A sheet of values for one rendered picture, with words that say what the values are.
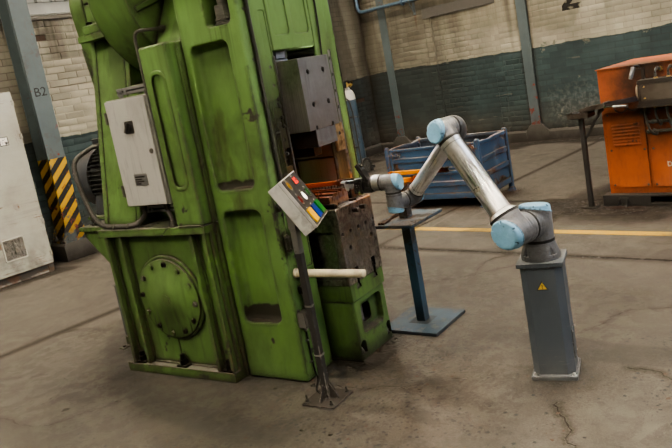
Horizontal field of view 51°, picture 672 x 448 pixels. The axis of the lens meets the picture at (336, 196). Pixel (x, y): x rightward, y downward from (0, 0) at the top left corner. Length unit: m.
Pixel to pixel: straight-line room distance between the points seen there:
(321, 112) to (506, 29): 8.10
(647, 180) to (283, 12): 3.97
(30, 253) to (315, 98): 5.43
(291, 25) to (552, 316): 2.10
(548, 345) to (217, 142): 2.05
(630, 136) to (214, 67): 4.11
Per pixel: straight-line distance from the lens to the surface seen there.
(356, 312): 4.12
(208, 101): 4.05
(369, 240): 4.23
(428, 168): 3.82
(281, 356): 4.16
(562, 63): 11.50
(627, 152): 6.92
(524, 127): 11.93
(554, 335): 3.66
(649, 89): 6.61
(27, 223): 8.76
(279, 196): 3.39
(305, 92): 3.91
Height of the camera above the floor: 1.66
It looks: 10 degrees down
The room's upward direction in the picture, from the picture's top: 11 degrees counter-clockwise
